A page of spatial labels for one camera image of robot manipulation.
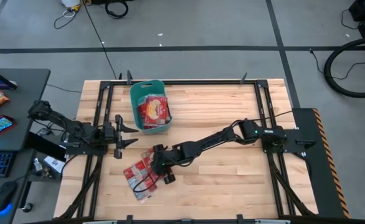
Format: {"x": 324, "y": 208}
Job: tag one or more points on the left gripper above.
{"x": 112, "y": 135}

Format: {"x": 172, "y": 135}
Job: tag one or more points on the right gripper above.
{"x": 163, "y": 161}

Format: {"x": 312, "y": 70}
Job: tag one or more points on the red popcorn bag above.
{"x": 141, "y": 115}
{"x": 146, "y": 158}
{"x": 157, "y": 110}
{"x": 135, "y": 177}

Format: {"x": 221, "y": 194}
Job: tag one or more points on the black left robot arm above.
{"x": 64, "y": 126}

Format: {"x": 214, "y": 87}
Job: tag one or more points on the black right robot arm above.
{"x": 213, "y": 138}

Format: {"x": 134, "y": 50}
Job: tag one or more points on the teal plastic basket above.
{"x": 135, "y": 93}

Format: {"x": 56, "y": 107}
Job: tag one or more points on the black clamp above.
{"x": 243, "y": 78}
{"x": 129, "y": 219}
{"x": 240, "y": 218}
{"x": 129, "y": 77}

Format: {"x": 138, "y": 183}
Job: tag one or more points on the black desk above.
{"x": 23, "y": 99}

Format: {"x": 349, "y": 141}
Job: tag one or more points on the desk caster wheel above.
{"x": 28, "y": 208}

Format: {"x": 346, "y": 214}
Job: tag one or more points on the black computer mouse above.
{"x": 3, "y": 196}

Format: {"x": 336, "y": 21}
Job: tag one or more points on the white cylinder bin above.
{"x": 70, "y": 3}

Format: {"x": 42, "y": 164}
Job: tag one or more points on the black platform with hazard stripe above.
{"x": 322, "y": 174}

